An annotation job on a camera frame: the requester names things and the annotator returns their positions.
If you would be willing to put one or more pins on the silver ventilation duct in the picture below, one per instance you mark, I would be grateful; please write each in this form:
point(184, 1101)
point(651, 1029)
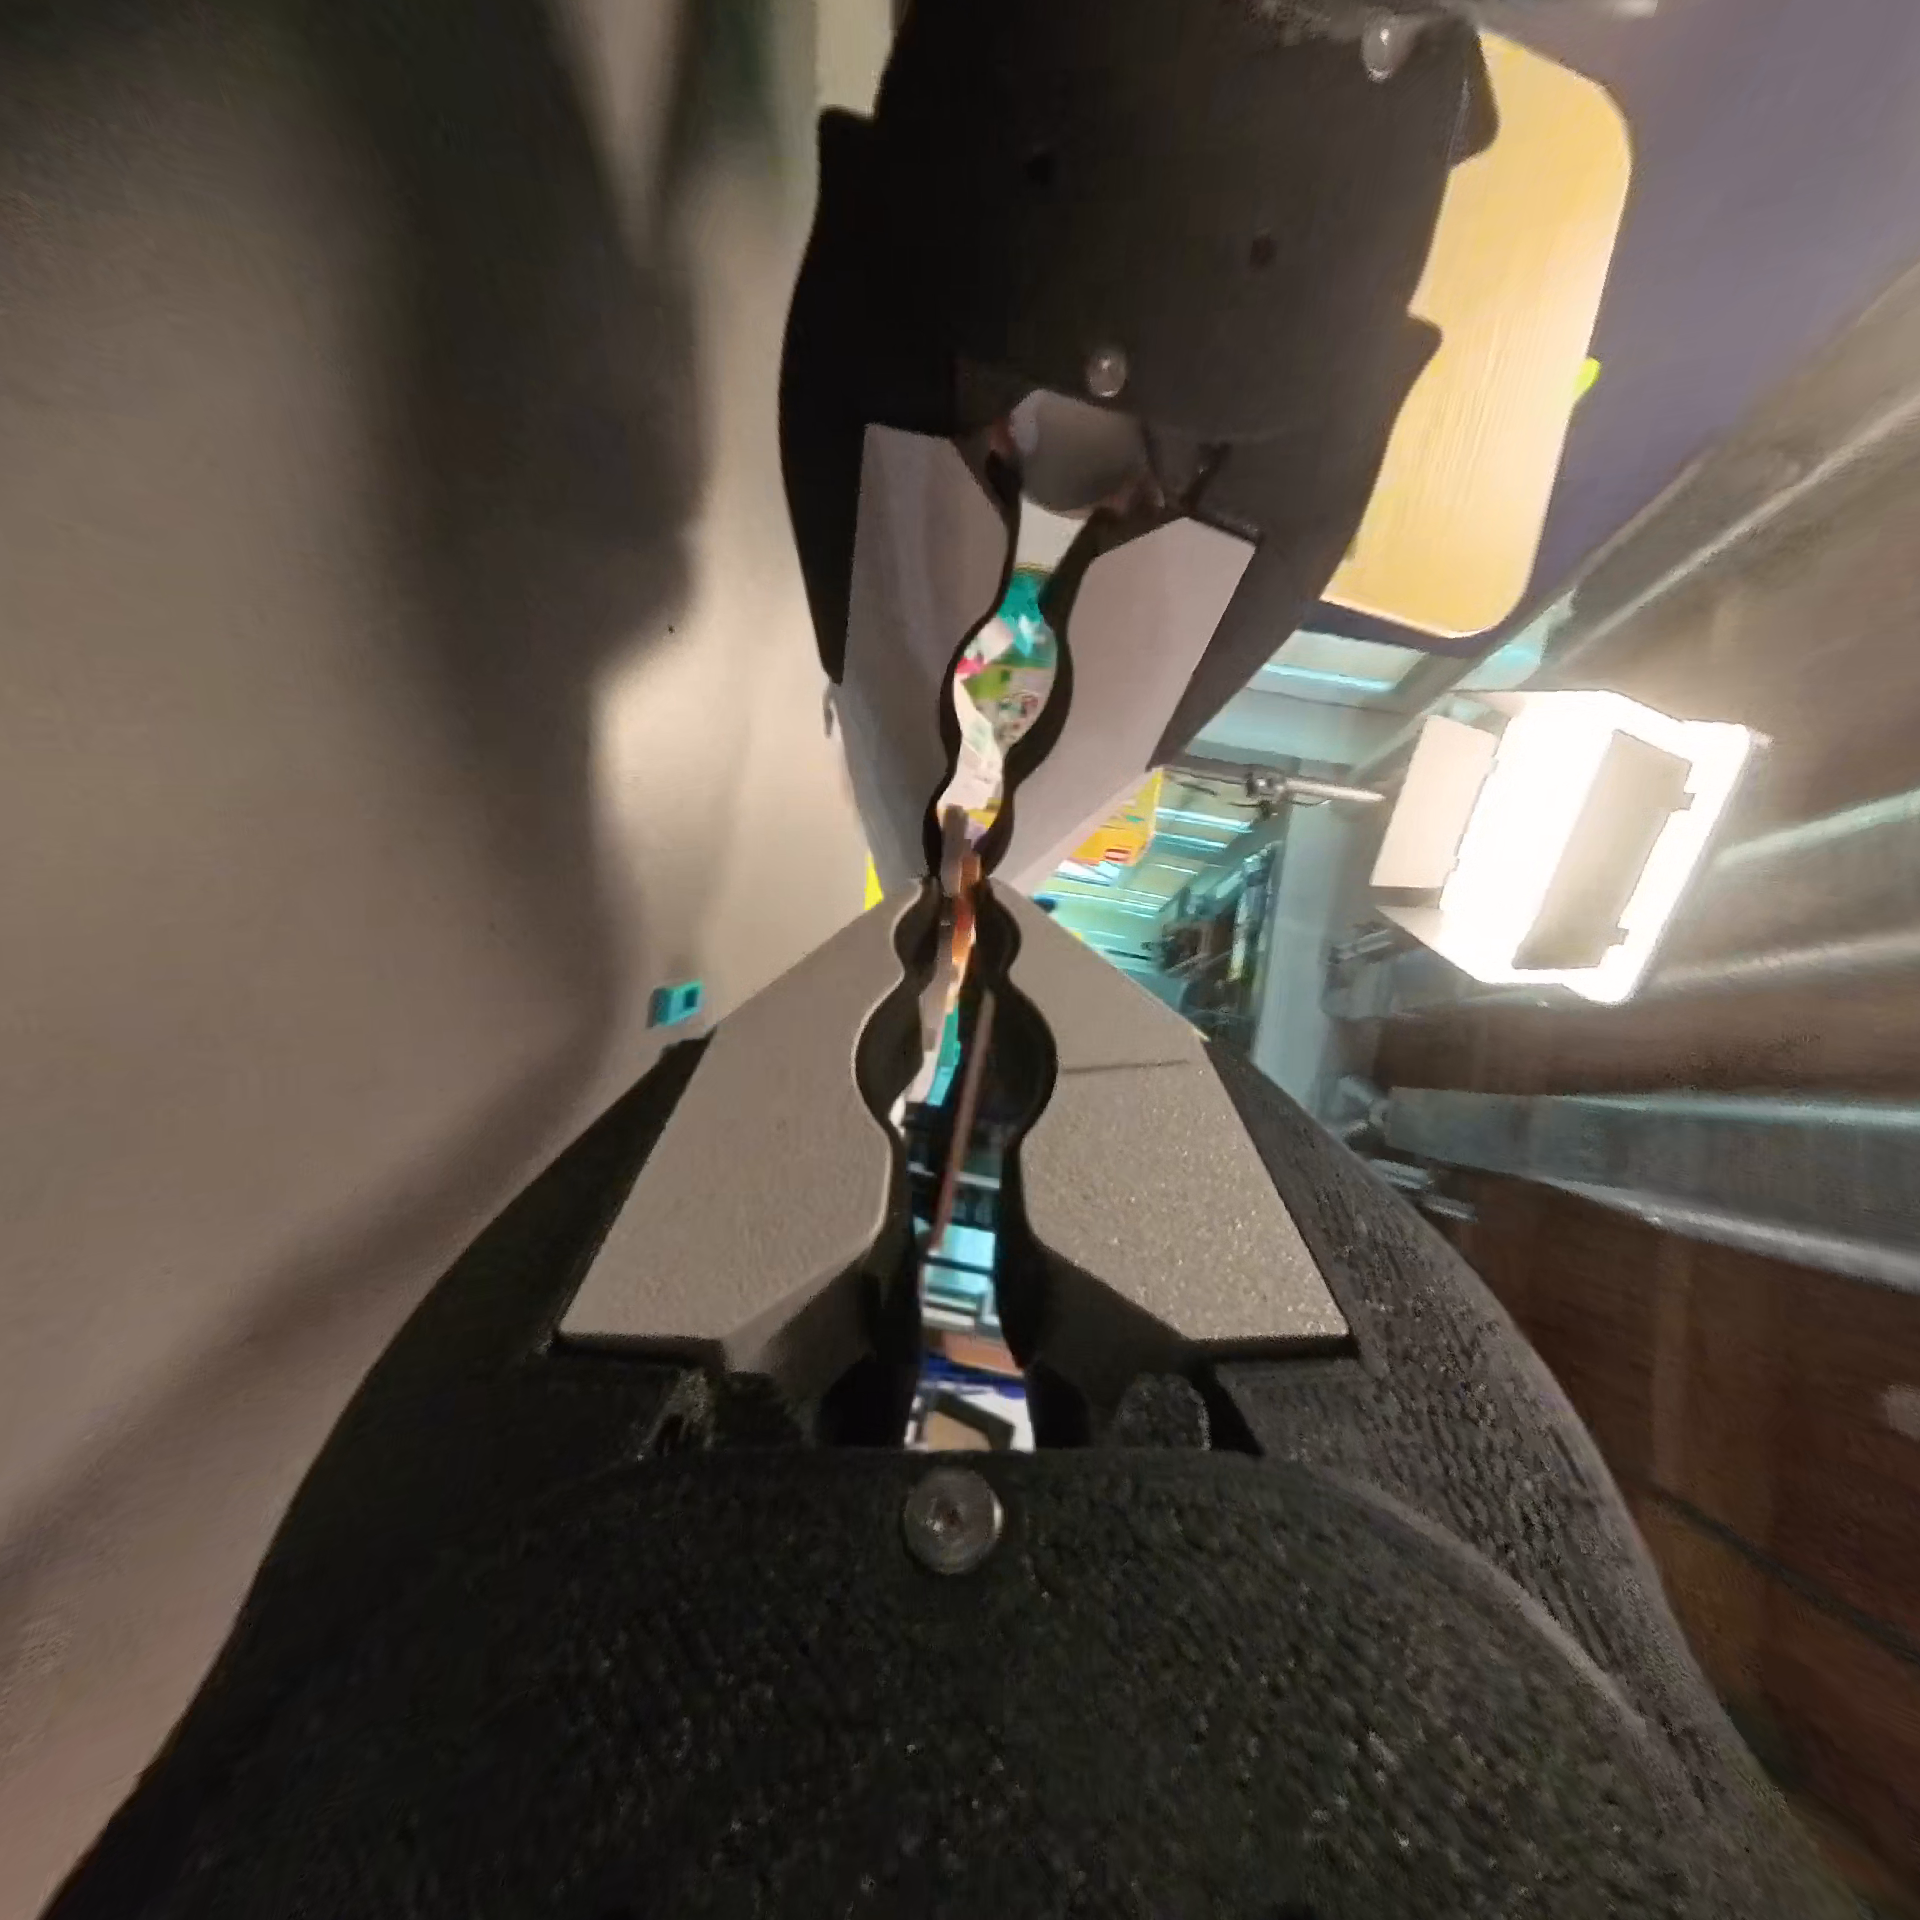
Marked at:
point(1650, 1163)

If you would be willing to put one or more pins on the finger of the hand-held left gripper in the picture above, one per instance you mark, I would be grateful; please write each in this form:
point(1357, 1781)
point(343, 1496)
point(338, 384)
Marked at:
point(908, 597)
point(1155, 631)

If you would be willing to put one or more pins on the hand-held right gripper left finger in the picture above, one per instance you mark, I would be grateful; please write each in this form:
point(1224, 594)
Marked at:
point(737, 1199)

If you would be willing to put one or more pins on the round white brick plate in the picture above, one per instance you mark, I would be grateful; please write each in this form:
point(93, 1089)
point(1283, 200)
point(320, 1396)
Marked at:
point(941, 1003)

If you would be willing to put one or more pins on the large black display screen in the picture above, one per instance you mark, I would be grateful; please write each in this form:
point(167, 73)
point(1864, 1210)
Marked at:
point(1771, 152)

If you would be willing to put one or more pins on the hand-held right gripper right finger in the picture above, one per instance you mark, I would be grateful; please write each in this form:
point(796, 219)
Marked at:
point(1187, 1199)

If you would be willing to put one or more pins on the teal flat tile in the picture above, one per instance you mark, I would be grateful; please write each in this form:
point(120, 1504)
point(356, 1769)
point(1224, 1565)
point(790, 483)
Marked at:
point(675, 1003)

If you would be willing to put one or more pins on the white lamp light panel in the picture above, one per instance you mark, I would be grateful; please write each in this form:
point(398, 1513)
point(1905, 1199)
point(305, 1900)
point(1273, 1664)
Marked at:
point(1515, 824)

